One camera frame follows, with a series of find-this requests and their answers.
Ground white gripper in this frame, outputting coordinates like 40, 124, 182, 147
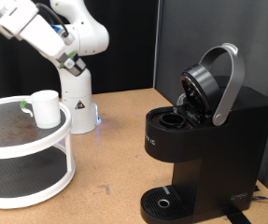
16, 13, 77, 71

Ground white mug with green tape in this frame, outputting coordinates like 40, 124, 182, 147
20, 90, 62, 130

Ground black Keurig coffee machine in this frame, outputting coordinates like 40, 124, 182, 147
140, 42, 268, 224

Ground black tape strip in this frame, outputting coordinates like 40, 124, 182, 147
222, 210, 252, 224

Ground black camera cable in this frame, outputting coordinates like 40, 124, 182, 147
35, 3, 69, 36

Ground black machine power cable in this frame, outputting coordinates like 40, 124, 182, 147
252, 186, 268, 206

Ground white two-tier turntable stand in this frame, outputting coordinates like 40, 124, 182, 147
0, 95, 77, 210

